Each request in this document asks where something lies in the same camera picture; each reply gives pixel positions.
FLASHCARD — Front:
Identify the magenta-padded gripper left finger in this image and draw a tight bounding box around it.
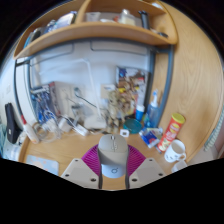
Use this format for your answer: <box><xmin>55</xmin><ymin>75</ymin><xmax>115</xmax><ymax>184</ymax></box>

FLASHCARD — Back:
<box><xmin>60</xmin><ymin>144</ymin><xmax>103</xmax><ymax>190</ymax></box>

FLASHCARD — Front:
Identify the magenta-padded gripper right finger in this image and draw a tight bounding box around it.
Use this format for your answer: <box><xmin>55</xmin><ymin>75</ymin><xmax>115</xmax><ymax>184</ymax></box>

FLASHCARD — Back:
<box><xmin>124</xmin><ymin>144</ymin><xmax>167</xmax><ymax>190</ymax></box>

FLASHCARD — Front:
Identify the grey white computer mouse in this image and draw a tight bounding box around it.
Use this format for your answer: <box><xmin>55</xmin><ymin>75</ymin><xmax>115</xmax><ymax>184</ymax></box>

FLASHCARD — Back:
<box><xmin>97</xmin><ymin>133</ymin><xmax>130</xmax><ymax>179</ymax></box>

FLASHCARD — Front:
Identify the pastel printed mouse pad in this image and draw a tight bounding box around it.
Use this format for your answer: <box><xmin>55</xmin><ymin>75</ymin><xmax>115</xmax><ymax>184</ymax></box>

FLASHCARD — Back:
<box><xmin>25</xmin><ymin>154</ymin><xmax>60</xmax><ymax>177</ymax></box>

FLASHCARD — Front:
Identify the clear plastic food container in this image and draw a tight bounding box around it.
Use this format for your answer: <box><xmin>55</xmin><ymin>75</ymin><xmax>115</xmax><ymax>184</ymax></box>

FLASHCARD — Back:
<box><xmin>170</xmin><ymin>160</ymin><xmax>189</xmax><ymax>174</ymax></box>

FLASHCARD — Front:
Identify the white printed mug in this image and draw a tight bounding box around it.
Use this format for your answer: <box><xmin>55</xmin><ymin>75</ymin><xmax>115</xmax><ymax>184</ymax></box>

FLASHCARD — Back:
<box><xmin>163</xmin><ymin>139</ymin><xmax>188</xmax><ymax>164</ymax></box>

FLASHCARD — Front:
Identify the blue tissue packet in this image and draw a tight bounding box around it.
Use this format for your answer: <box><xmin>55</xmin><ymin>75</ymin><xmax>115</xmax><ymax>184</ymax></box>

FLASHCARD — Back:
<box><xmin>138</xmin><ymin>126</ymin><xmax>164</xmax><ymax>149</ymax></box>

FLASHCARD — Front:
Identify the white power strip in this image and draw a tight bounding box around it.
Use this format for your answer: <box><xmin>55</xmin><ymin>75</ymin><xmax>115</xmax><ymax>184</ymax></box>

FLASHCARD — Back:
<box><xmin>71</xmin><ymin>123</ymin><xmax>90</xmax><ymax>137</ymax></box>

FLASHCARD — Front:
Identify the red chips can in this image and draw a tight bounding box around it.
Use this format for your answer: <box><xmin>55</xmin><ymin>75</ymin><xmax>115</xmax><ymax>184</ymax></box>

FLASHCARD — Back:
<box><xmin>156</xmin><ymin>112</ymin><xmax>186</xmax><ymax>153</ymax></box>

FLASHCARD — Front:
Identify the small white cube clock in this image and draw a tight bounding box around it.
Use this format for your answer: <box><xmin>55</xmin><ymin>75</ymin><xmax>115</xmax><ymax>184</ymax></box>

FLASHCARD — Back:
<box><xmin>119</xmin><ymin>128</ymin><xmax>130</xmax><ymax>138</ymax></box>

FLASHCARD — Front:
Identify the teal round tin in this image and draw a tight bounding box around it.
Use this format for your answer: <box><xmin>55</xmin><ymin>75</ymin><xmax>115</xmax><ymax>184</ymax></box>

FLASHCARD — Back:
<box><xmin>123</xmin><ymin>118</ymin><xmax>144</xmax><ymax>135</ymax></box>

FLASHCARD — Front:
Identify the white charger block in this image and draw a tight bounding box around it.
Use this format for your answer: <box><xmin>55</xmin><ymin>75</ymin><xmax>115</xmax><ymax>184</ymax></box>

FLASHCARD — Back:
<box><xmin>58</xmin><ymin>116</ymin><xmax>73</xmax><ymax>133</ymax></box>

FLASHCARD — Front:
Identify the blue spray bottle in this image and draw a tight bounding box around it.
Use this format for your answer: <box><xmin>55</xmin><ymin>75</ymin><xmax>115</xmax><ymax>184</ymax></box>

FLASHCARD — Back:
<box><xmin>146</xmin><ymin>89</ymin><xmax>161</xmax><ymax>129</ymax></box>

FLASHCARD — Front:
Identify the blue tube with white cap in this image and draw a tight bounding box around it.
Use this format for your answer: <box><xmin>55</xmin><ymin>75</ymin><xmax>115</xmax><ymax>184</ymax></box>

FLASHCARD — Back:
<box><xmin>134</xmin><ymin>104</ymin><xmax>146</xmax><ymax>122</ymax></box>

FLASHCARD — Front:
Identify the beige robot model figure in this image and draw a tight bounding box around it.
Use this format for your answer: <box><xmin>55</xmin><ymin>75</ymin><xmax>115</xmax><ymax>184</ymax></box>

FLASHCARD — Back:
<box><xmin>105</xmin><ymin>89</ymin><xmax>126</xmax><ymax>134</ymax></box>

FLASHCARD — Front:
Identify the blue robot model box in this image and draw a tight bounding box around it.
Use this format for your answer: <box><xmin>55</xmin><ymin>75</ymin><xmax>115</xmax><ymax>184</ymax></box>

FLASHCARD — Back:
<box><xmin>29</xmin><ymin>82</ymin><xmax>58</xmax><ymax>126</ymax></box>

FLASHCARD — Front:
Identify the black bag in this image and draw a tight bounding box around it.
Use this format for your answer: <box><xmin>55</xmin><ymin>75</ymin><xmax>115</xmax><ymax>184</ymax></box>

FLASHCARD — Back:
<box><xmin>4</xmin><ymin>102</ymin><xmax>22</xmax><ymax>145</ymax></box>

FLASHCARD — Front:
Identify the wooden wall shelf unit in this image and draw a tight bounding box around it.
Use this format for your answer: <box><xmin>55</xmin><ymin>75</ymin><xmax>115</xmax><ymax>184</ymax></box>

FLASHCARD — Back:
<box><xmin>13</xmin><ymin>0</ymin><xmax>179</xmax><ymax>61</ymax></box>

